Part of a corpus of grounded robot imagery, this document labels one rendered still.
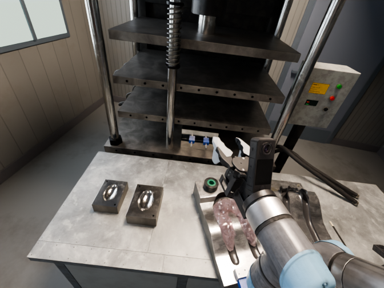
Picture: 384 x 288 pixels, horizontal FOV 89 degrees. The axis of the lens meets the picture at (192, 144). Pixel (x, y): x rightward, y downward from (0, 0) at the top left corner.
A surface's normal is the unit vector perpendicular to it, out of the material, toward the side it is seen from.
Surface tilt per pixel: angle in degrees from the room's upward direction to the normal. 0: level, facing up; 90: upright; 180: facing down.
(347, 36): 90
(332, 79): 90
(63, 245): 0
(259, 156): 60
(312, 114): 90
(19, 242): 0
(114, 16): 90
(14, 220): 0
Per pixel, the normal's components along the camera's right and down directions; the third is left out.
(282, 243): -0.50, -0.58
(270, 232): -0.67, -0.44
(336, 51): -0.20, 0.59
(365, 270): -0.51, -0.86
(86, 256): 0.11, -0.78
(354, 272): -0.76, -0.64
